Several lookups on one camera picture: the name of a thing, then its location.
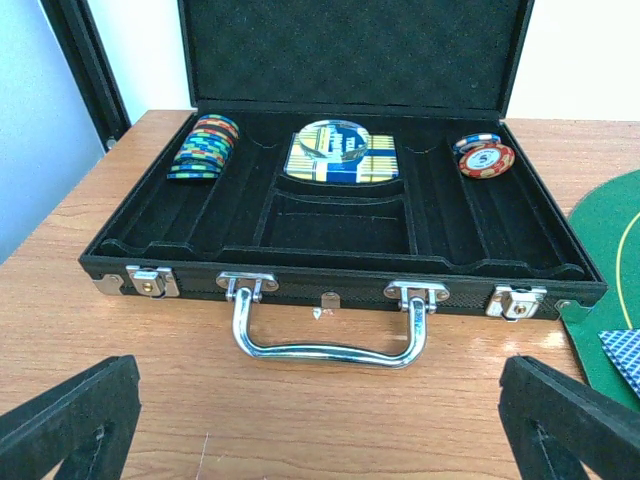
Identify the green round poker mat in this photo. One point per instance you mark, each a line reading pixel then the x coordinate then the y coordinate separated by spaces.
pixel 607 223

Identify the chip row in case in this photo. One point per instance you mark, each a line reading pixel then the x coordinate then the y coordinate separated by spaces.
pixel 206 149

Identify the black frame post left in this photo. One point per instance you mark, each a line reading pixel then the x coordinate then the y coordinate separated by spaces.
pixel 77 34

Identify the clear dealer button in case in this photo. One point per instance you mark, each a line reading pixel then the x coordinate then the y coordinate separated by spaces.
pixel 334 141

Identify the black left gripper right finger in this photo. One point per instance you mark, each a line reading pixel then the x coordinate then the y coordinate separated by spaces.
pixel 557 426

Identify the black poker chip case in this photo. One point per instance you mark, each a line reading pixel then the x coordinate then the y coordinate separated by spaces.
pixel 432 240

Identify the yellow card box in case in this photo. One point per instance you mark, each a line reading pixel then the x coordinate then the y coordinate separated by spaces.
pixel 379 164

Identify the blue white chip in case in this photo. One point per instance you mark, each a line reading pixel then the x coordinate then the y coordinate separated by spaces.
pixel 469 142

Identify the face-down cards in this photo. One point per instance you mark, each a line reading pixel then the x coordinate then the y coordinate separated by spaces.
pixel 622 348

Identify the red chip in case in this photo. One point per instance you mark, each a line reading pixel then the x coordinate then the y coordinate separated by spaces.
pixel 487 162

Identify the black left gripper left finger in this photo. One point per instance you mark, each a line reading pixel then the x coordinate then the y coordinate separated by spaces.
pixel 84 426

